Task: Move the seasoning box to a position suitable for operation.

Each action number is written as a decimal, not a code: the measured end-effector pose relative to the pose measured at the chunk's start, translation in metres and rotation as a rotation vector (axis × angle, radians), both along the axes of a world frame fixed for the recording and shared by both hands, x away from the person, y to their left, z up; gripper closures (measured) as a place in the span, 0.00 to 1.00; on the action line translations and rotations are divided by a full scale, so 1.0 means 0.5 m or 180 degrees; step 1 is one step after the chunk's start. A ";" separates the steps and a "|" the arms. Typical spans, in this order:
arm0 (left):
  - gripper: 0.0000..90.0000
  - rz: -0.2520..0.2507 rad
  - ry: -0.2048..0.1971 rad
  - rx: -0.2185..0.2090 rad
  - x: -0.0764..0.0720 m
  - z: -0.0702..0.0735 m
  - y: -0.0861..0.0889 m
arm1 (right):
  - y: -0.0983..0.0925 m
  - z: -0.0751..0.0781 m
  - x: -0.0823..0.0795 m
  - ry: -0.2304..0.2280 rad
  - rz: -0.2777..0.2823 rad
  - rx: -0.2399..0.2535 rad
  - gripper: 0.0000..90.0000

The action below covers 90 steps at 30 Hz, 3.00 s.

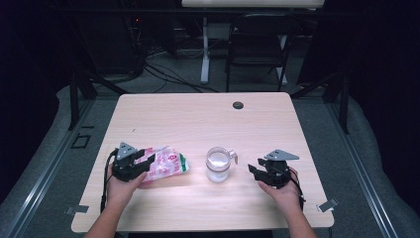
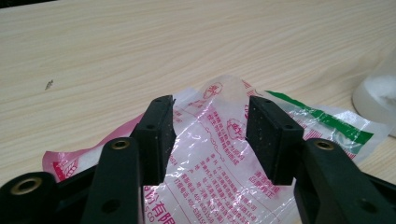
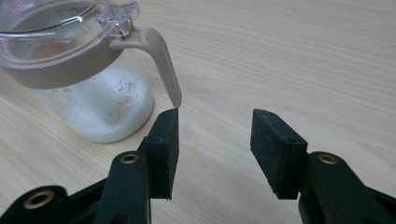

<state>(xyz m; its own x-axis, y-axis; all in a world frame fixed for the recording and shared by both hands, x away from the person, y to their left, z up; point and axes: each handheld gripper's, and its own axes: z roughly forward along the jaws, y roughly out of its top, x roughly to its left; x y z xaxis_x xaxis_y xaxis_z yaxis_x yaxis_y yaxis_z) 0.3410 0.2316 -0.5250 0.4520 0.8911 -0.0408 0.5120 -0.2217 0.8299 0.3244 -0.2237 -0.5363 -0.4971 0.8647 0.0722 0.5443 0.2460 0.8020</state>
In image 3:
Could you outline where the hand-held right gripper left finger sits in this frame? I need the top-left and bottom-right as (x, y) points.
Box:
(92, 107), (180, 224)

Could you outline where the white cup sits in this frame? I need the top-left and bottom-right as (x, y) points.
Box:
(29, 63), (155, 144)

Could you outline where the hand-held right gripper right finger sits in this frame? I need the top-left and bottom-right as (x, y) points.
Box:
(249, 107), (396, 224)

